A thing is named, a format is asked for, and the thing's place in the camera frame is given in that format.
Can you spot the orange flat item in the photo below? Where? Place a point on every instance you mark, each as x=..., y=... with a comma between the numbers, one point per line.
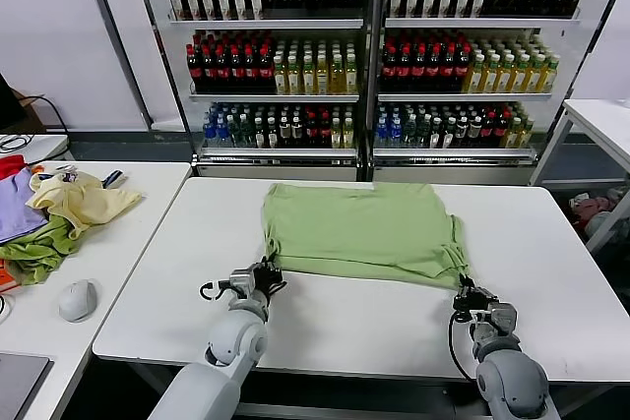
x=6, y=280

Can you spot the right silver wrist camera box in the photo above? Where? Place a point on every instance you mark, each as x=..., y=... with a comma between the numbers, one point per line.
x=504, y=317

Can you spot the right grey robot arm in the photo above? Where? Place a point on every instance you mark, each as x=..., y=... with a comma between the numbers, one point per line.
x=512, y=380

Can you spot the red cap cola bottle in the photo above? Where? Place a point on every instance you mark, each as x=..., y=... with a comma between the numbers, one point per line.
x=447, y=71
x=251, y=71
x=418, y=71
x=403, y=71
x=389, y=71
x=461, y=71
x=266, y=71
x=195, y=71
x=208, y=71
x=433, y=71
x=222, y=71
x=236, y=71

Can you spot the white computer mouse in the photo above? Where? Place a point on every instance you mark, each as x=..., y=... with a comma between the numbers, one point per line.
x=78, y=299

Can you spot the white side table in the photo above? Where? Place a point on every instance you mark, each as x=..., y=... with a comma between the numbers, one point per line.
x=600, y=125

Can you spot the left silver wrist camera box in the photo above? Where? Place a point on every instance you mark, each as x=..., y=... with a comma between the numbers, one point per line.
x=242, y=282

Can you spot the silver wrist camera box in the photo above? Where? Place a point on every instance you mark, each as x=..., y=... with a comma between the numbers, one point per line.
x=504, y=317
x=242, y=282

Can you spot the pale yellow garment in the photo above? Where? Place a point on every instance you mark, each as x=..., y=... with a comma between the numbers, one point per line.
x=83, y=203

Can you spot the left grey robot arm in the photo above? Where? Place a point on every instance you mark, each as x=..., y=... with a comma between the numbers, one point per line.
x=236, y=341

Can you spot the purple garment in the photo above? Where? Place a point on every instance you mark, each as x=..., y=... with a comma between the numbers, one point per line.
x=15, y=208

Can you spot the green polo shirt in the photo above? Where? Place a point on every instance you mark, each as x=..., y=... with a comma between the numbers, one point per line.
x=354, y=228

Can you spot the grey laptop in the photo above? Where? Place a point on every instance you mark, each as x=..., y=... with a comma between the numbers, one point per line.
x=19, y=380

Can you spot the red garment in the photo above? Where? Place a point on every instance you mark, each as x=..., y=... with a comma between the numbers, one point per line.
x=10, y=164

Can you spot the yellow tea bottle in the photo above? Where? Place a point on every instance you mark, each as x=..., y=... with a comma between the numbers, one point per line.
x=294, y=78
x=549, y=77
x=308, y=78
x=351, y=78
x=490, y=77
x=505, y=77
x=322, y=78
x=534, y=77
x=279, y=78
x=476, y=77
x=520, y=77
x=336, y=78

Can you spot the crumpled green garment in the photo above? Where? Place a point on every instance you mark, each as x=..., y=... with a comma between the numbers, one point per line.
x=39, y=253

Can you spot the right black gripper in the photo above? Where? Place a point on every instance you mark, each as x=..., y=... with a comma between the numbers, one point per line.
x=475, y=299

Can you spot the brown cardboard box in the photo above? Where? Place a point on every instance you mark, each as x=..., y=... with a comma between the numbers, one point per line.
x=34, y=122

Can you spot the navy white striped cloth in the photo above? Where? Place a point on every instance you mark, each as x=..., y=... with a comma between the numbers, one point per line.
x=114, y=178

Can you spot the white printed garment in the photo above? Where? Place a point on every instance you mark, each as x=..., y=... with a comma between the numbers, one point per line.
x=66, y=175

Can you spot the grey wall rail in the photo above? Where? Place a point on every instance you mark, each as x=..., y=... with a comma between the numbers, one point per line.
x=119, y=41

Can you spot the white beverage shelf unit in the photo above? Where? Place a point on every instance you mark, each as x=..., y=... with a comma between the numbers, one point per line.
x=482, y=22
x=275, y=24

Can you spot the black monitor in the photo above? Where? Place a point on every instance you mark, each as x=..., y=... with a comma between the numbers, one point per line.
x=7, y=105

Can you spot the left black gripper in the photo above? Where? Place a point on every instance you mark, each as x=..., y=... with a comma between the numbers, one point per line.
x=270, y=283

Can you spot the pink garment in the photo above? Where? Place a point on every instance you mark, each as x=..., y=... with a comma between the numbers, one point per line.
x=593, y=206

